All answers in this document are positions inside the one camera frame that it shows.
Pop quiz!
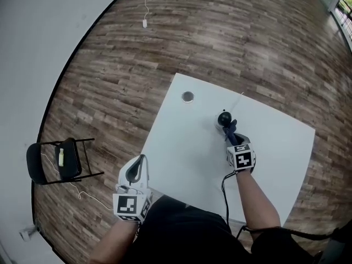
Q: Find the long white floor cable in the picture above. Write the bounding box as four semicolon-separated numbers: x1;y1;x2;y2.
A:
41;152;114;211

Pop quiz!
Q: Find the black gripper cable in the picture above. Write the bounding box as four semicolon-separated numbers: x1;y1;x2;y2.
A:
221;170;335;240

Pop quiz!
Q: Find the black and white dome camera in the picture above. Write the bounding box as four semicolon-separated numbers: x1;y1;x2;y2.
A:
214;109;235;130

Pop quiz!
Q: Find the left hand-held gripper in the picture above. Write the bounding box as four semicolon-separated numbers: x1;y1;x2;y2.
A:
112;154;153;225

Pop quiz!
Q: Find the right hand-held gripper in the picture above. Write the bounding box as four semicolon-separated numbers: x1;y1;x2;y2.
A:
225;133;257;174

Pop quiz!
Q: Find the black framed window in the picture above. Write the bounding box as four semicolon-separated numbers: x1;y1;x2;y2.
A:
333;0;352;43

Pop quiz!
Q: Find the black folding chair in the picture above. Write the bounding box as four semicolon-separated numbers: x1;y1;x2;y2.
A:
26;137;105;186

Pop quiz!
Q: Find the person's left forearm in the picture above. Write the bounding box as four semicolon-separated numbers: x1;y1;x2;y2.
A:
89;219;141;264

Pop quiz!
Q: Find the person's right forearm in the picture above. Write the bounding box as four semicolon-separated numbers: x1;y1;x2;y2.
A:
234;170;282;254

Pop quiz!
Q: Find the thin white adapter cable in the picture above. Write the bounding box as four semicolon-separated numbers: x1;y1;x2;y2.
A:
142;0;151;21

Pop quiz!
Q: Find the white wall box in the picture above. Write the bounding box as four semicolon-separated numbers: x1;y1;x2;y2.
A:
18;224;38;242

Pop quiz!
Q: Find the round grey table grommet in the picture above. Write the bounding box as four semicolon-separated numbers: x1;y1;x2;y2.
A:
181;90;196;104

